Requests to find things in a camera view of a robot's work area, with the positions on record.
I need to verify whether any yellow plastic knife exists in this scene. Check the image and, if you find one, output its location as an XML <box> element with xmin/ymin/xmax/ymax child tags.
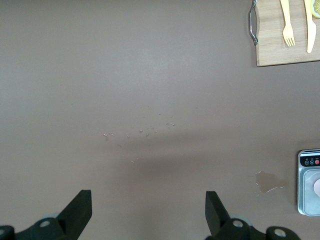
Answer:
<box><xmin>303</xmin><ymin>0</ymin><xmax>317</xmax><ymax>54</ymax></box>

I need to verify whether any lemon slice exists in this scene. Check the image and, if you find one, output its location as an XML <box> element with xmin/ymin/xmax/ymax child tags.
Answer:
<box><xmin>310</xmin><ymin>0</ymin><xmax>320</xmax><ymax>19</ymax></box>

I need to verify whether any silver digital kitchen scale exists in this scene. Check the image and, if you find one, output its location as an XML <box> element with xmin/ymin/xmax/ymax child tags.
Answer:
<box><xmin>296</xmin><ymin>148</ymin><xmax>320</xmax><ymax>216</ymax></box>

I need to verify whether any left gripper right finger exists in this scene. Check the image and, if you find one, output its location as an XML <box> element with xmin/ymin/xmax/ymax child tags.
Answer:
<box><xmin>205</xmin><ymin>191</ymin><xmax>301</xmax><ymax>240</ymax></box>

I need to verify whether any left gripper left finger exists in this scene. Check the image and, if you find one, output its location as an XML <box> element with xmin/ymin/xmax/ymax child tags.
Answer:
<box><xmin>0</xmin><ymin>189</ymin><xmax>93</xmax><ymax>240</ymax></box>

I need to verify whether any wooden cutting board metal handle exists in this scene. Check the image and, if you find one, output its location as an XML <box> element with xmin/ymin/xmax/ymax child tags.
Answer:
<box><xmin>248</xmin><ymin>0</ymin><xmax>320</xmax><ymax>68</ymax></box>

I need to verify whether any yellow plastic fork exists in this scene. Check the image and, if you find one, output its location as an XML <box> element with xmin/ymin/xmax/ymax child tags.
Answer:
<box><xmin>279</xmin><ymin>0</ymin><xmax>296</xmax><ymax>48</ymax></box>

